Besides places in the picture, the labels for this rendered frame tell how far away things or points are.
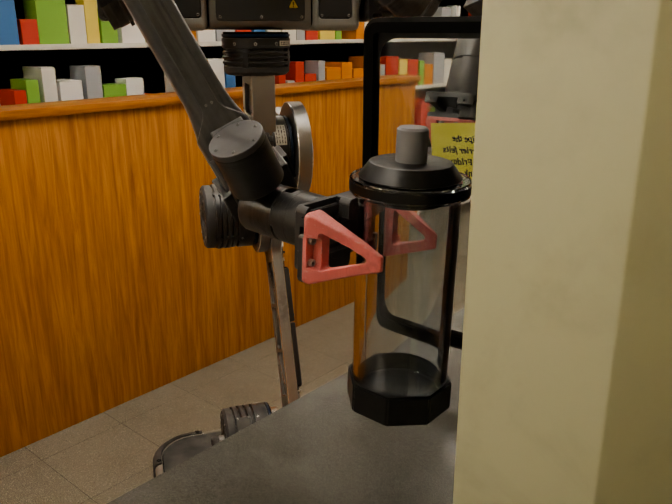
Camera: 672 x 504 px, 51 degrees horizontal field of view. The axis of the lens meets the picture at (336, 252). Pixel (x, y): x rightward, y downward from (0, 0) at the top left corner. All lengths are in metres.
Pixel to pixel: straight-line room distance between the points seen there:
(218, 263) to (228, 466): 2.24
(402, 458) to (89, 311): 2.01
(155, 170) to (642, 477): 2.35
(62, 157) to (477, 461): 2.10
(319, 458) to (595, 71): 0.50
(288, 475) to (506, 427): 0.29
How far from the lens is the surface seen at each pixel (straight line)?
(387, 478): 0.75
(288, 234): 0.70
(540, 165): 0.47
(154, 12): 0.81
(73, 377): 2.72
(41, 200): 2.49
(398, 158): 0.62
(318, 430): 0.83
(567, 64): 0.46
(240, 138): 0.69
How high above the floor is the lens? 1.38
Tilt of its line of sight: 18 degrees down
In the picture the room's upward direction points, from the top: straight up
